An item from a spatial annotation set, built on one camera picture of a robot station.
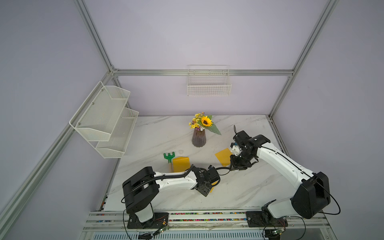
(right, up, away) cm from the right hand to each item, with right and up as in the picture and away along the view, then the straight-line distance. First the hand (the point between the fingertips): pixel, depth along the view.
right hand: (234, 170), depth 79 cm
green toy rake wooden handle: (-38, +4, +17) cm, 42 cm away
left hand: (-18, -10, +4) cm, 21 cm away
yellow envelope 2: (-13, -3, -12) cm, 18 cm away
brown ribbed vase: (-18, +16, +29) cm, 38 cm away
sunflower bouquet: (-18, +27, +3) cm, 32 cm away
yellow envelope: (-30, 0, +16) cm, 35 cm away
